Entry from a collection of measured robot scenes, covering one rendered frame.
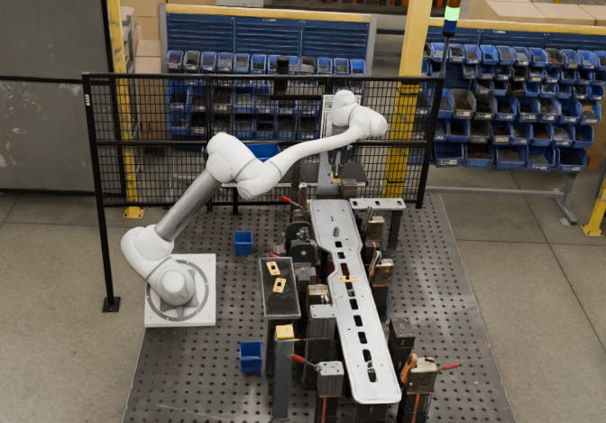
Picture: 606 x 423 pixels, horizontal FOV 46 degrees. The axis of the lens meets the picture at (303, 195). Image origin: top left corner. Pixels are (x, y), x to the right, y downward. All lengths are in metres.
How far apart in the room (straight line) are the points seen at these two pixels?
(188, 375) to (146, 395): 0.20
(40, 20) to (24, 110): 0.67
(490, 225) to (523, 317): 1.05
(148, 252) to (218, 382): 0.64
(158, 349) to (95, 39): 2.30
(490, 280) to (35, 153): 3.30
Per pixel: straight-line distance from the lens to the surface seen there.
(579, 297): 5.15
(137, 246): 3.19
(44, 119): 5.19
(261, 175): 2.96
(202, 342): 3.31
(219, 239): 3.93
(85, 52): 4.89
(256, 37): 5.01
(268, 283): 2.89
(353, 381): 2.75
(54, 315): 4.62
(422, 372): 2.77
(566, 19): 6.06
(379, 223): 3.53
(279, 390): 2.87
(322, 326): 2.87
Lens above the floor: 3.00
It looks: 32 degrees down
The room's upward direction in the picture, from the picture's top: 4 degrees clockwise
